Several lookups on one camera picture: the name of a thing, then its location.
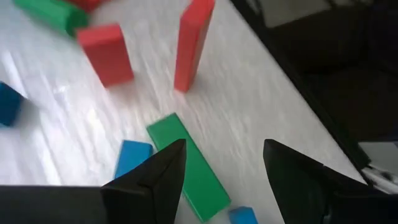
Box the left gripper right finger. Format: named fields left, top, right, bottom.
left=263, top=139, right=369, bottom=224

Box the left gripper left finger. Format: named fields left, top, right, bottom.
left=101, top=139, right=187, bottom=224

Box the long green block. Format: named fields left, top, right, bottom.
left=146, top=112, right=232, bottom=223

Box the blue block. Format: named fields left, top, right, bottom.
left=228, top=205, right=259, bottom=224
left=0, top=81, right=24, bottom=127
left=114, top=139, right=154, bottom=180

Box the long red block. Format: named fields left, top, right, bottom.
left=173, top=0, right=216, bottom=93

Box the black table frame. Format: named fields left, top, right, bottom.
left=229, top=0, right=398, bottom=187

